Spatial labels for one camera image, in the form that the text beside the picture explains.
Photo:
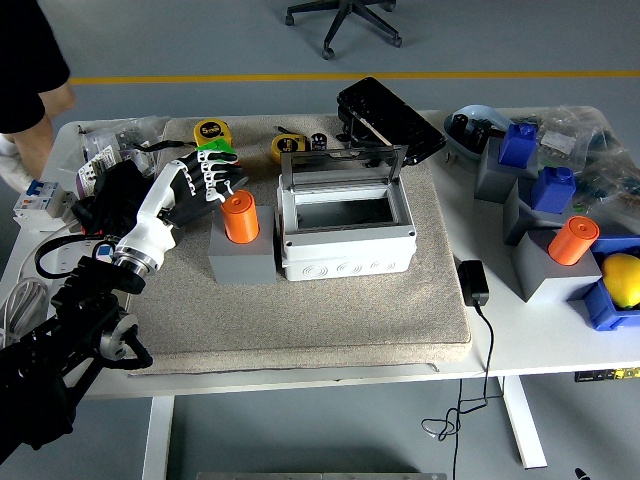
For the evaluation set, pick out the person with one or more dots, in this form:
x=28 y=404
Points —
x=25 y=60

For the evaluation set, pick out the black folded cloth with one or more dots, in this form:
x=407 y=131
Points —
x=115 y=190

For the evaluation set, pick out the yellow tape measure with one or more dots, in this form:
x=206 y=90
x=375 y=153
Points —
x=210 y=131
x=287 y=146

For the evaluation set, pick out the blue bottle-shaped block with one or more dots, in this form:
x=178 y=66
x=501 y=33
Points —
x=552 y=190
x=517 y=147

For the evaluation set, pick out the light blue bowl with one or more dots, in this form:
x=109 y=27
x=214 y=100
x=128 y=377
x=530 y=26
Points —
x=487 y=116

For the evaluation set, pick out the grey block with round hole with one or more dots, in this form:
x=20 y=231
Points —
x=242 y=265

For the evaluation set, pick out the black office chair base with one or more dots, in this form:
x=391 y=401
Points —
x=345 y=15

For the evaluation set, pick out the white power strip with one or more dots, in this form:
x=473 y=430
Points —
x=70 y=260

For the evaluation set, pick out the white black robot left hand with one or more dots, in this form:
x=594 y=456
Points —
x=155 y=205

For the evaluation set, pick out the white table leg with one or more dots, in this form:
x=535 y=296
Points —
x=522 y=420
x=157 y=435

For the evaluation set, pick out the white circuit breaker blue switch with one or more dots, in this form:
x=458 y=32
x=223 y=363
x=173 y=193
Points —
x=35 y=200

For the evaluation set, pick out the hinged windowed box lid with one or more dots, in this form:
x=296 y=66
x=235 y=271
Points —
x=345 y=177

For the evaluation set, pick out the clear bag of parts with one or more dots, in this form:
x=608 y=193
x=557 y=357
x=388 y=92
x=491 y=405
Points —
x=127 y=132

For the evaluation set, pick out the black hard case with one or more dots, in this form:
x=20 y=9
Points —
x=395 y=120

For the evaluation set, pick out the black electronic part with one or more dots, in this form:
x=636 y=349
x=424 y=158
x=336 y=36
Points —
x=481 y=135

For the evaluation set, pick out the grey plastic junction box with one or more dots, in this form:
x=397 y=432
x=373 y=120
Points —
x=345 y=250

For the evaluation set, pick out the white purple circuit breaker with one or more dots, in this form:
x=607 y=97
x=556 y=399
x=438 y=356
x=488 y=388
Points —
x=92 y=167

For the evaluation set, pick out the blue plastic bin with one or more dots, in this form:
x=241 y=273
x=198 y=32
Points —
x=605 y=310

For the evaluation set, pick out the yellow lemon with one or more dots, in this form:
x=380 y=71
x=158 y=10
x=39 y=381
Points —
x=622 y=280

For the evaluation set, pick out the clear bag of components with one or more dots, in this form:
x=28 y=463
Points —
x=610 y=180
x=575 y=125

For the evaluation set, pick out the black power adapter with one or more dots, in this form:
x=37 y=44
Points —
x=473 y=282

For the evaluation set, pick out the black table control panel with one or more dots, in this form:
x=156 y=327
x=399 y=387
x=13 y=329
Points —
x=607 y=375

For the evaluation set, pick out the small black capacitor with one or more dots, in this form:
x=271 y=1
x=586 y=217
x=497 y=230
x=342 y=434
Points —
x=319 y=141

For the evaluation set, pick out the grey-brown mat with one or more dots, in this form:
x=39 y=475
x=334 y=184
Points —
x=300 y=320

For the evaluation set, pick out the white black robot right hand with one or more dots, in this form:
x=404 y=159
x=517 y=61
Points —
x=582 y=474

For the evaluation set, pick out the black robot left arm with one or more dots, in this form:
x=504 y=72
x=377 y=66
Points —
x=75 y=310

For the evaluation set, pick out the orange cylinder battery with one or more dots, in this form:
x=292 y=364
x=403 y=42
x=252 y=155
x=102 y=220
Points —
x=570 y=245
x=240 y=220

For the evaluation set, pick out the grey holder block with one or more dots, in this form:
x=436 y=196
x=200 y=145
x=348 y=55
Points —
x=492 y=182
x=550 y=280
x=517 y=220

